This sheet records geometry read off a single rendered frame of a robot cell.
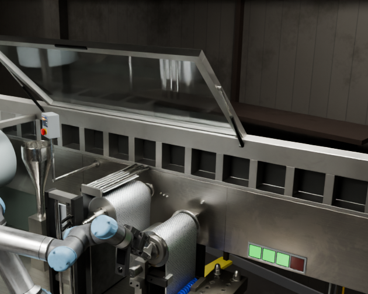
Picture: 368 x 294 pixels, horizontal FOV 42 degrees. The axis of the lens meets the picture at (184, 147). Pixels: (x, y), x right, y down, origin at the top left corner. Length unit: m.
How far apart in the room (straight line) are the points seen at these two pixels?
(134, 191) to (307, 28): 1.96
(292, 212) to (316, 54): 1.78
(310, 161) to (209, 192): 0.47
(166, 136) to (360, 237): 0.89
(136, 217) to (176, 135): 0.39
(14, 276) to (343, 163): 1.25
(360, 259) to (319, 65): 1.87
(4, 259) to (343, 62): 2.48
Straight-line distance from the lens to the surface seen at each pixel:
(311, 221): 1.94
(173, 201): 2.20
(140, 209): 2.11
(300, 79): 3.60
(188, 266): 2.10
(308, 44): 3.56
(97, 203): 2.02
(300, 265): 2.03
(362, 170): 1.83
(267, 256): 2.07
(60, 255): 1.55
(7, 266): 1.87
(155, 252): 1.89
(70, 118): 2.46
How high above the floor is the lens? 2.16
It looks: 16 degrees down
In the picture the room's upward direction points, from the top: 1 degrees clockwise
